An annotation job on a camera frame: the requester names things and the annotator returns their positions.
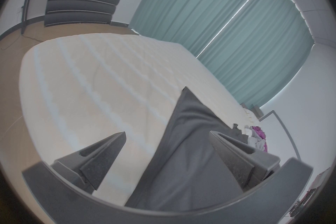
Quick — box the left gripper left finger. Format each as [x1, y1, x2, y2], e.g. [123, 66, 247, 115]
[51, 132, 127, 195]

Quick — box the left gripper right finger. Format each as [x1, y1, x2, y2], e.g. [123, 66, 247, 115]
[209, 131, 281, 193]

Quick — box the black T-shirt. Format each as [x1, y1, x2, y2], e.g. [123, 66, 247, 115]
[125, 86, 249, 211]

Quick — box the bed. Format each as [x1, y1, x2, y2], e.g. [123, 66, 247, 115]
[18, 33, 301, 209]

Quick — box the purple garment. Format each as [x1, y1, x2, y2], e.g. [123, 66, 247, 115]
[251, 126, 269, 153]

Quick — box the grey bedside table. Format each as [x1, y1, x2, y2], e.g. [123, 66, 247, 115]
[240, 103, 264, 120]

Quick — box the blue-green curtain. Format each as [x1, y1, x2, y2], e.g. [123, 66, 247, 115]
[197, 0, 315, 108]
[130, 0, 271, 57]

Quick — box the dark grey chest of drawers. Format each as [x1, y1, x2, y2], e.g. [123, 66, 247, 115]
[44, 0, 121, 27]

